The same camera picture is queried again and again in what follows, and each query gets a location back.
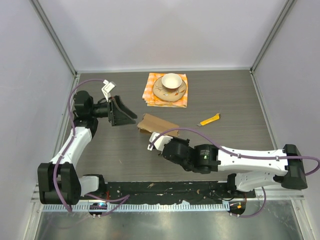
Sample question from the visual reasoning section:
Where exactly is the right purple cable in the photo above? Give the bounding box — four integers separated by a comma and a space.
149, 127, 320, 218

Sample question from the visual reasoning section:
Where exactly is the orange checkered cloth napkin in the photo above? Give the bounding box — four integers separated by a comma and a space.
142, 72, 189, 108

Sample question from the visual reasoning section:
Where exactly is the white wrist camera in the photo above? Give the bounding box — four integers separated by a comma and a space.
147, 132, 173, 152
101, 79, 117, 102

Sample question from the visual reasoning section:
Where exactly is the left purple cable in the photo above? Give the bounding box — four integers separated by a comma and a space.
52, 78, 131, 217

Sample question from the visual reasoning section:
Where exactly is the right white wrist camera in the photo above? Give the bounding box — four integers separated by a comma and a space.
147, 132, 173, 152

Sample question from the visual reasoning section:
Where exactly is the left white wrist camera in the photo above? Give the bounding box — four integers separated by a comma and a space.
101, 79, 117, 102

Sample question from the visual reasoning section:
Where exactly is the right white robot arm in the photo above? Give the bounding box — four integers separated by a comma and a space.
154, 136, 308, 198

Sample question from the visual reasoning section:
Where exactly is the white ceramic tea cup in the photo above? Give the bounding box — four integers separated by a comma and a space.
161, 73, 182, 89

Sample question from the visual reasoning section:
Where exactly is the purple cable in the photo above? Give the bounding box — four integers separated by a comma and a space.
149, 127, 320, 218
52, 78, 131, 217

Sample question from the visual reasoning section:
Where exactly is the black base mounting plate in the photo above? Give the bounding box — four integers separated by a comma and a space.
93, 181, 256, 205

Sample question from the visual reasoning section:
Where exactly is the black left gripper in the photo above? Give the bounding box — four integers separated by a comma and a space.
89, 95, 137, 126

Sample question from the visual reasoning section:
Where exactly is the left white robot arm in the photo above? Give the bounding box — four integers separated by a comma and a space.
37, 90, 138, 206

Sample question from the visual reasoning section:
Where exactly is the beige floral saucer plate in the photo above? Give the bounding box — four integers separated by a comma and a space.
152, 74, 188, 102

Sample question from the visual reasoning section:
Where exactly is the brown cardboard express box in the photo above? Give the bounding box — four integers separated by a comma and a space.
137, 113, 180, 134

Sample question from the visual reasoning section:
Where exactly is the yellow utility knife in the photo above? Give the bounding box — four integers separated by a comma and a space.
197, 113, 221, 127

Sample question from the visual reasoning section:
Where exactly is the slotted grey cable duct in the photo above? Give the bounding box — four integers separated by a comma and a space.
42, 201, 230, 213

